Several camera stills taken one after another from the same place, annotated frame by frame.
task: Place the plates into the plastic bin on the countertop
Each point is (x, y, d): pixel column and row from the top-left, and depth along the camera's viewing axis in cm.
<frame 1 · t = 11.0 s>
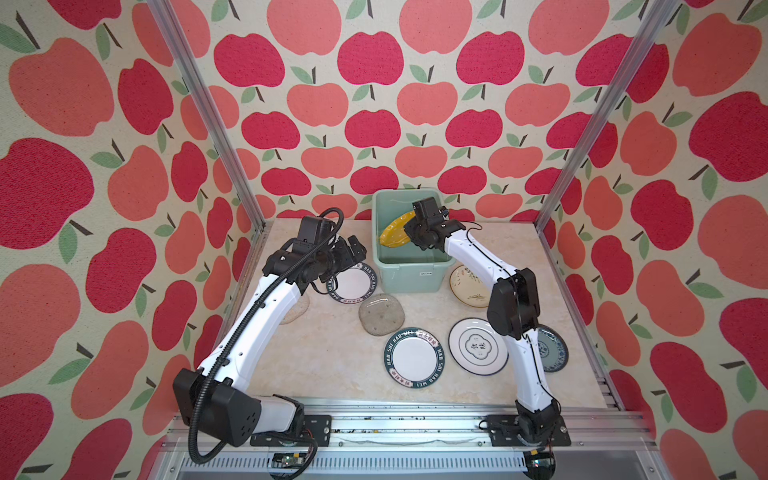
left hand: (360, 257, 77), fingers open
right hand: (411, 225, 98), fingers closed
light green plastic bin: (407, 268, 87), point 18 cm above the table
yellow polka dot plate: (394, 235, 108), point 9 cm above the table
small green rim lettered plate: (355, 286, 104), on the table
grey clear glass plate: (381, 314, 98), on the table
large green rim lettered plate: (414, 357, 88), on the table
white plate black line pattern: (476, 347, 90), on the table
cream plate with plant motif: (462, 289, 102), point 2 cm above the table

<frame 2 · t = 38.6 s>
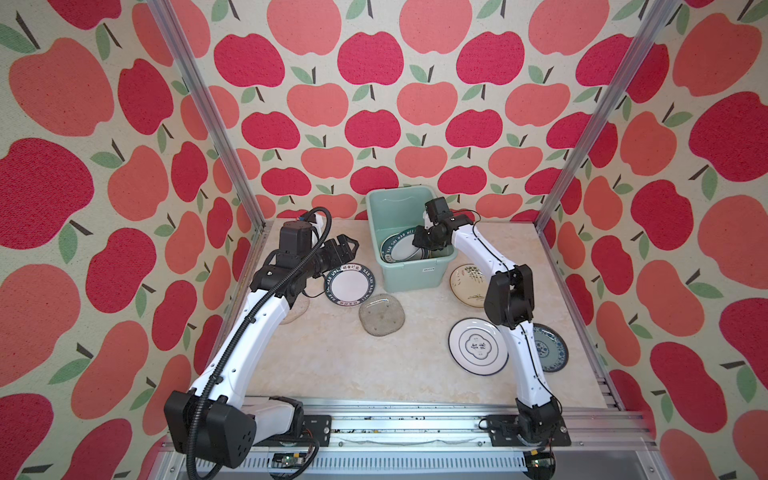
left hand: (353, 249, 76), fingers open
right hand: (421, 240, 103), fingers open
large green rim lettered plate: (399, 247, 112), point 3 cm above the table
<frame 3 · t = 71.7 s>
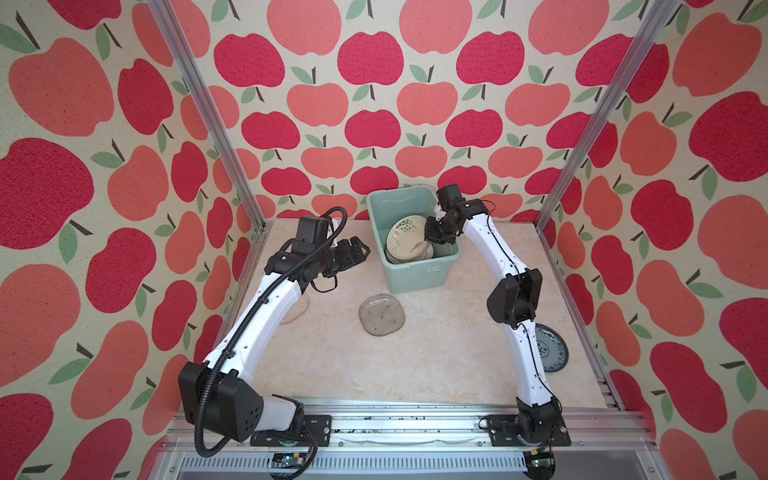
left hand: (365, 255, 77), fingers open
right hand: (431, 235, 98), fingers closed
cream plate with plant motif: (406, 237, 106), point 10 cm above the table
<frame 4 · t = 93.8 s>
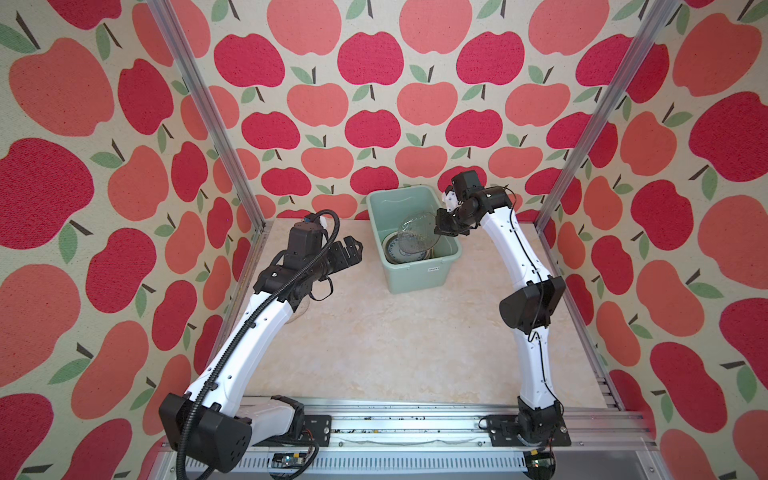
left hand: (355, 251, 75), fingers open
right hand: (441, 228, 90), fingers closed
grey clear glass plate: (417, 234, 97), point 18 cm above the table
